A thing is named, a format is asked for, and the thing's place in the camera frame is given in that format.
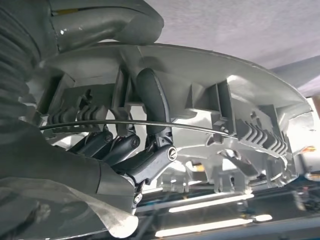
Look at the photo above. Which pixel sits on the short white light strip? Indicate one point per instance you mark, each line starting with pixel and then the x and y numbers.
pixel 263 218

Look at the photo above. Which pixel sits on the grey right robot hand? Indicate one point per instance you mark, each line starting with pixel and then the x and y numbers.
pixel 62 159

